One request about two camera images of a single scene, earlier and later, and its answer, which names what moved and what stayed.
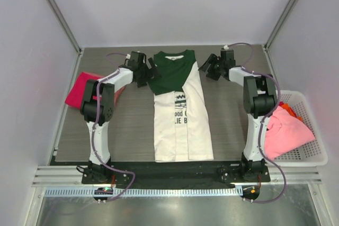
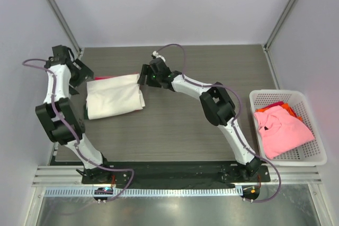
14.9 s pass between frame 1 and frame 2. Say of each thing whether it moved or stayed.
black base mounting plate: stayed
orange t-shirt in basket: stayed
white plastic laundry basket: stayed
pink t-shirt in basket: stayed
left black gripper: moved
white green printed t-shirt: moved
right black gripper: moved
